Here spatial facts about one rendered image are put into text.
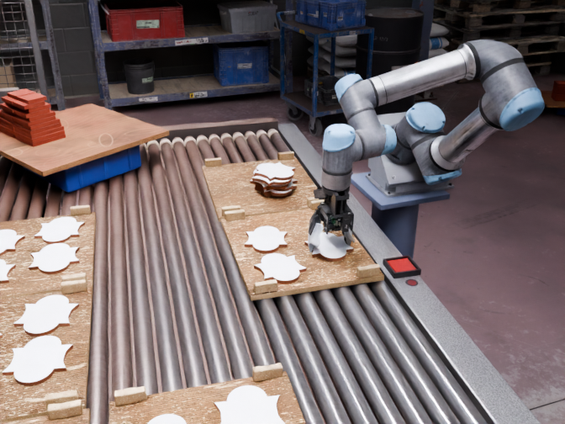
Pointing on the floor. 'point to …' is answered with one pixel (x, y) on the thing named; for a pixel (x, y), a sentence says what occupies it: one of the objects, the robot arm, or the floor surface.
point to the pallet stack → (513, 23)
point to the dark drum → (390, 47)
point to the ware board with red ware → (556, 98)
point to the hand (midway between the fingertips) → (329, 246)
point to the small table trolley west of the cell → (298, 100)
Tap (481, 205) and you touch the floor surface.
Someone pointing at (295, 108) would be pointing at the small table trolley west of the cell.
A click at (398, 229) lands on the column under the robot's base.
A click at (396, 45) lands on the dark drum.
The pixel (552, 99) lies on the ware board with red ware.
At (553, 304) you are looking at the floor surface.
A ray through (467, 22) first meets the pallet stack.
